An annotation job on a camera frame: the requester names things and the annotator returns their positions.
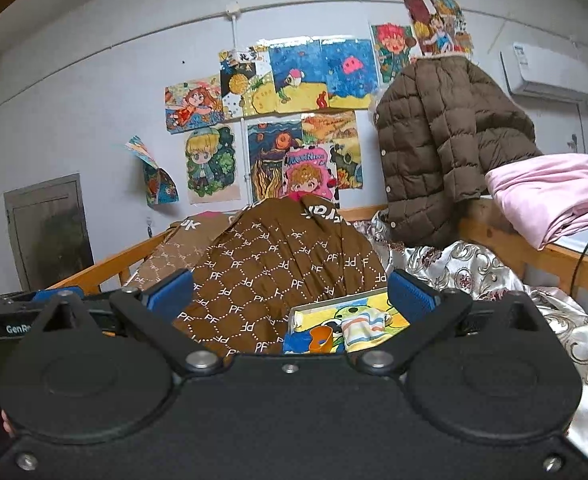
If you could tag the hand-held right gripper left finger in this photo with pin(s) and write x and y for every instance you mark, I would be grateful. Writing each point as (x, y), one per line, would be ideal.
(168, 291)

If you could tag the yellow blue cartoon cloth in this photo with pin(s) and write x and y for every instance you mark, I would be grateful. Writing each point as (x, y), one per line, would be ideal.
(306, 319)

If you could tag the white wall conduit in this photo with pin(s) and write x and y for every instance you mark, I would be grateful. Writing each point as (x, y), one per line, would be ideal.
(234, 35)

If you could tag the wooden bunk frame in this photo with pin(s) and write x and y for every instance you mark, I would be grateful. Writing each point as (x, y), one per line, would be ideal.
(499, 240)

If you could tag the grey metal tray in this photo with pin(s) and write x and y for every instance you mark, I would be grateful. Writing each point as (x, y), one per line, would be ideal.
(292, 322)

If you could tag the grey small door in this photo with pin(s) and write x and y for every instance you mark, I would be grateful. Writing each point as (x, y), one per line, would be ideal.
(49, 235)

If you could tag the striped small sock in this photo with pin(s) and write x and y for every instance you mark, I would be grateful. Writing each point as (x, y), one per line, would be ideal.
(361, 327)

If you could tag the pink folded blanket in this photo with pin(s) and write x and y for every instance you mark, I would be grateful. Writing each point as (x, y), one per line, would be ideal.
(549, 190)

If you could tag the white air conditioner pipe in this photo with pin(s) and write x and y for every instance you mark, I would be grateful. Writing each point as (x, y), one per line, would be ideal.
(579, 125)

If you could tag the colourful cartoon cloth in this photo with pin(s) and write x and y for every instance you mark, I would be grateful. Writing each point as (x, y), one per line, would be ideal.
(294, 80)

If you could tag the orange band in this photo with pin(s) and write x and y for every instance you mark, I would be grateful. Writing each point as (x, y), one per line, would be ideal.
(320, 345)

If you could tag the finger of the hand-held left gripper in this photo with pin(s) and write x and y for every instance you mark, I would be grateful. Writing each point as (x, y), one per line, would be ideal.
(56, 294)

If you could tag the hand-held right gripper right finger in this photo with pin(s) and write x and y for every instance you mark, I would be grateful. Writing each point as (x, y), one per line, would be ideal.
(412, 299)

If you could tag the silver floral bedspread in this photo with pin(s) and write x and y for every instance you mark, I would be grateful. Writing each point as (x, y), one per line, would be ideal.
(474, 270)

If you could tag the white air conditioner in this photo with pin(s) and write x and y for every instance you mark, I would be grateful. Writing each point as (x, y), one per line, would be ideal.
(544, 72)

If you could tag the brown printed quilt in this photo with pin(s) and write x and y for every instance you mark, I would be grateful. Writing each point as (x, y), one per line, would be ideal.
(274, 260)

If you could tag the brown puffer jacket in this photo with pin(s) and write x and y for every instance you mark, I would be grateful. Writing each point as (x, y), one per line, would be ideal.
(424, 150)

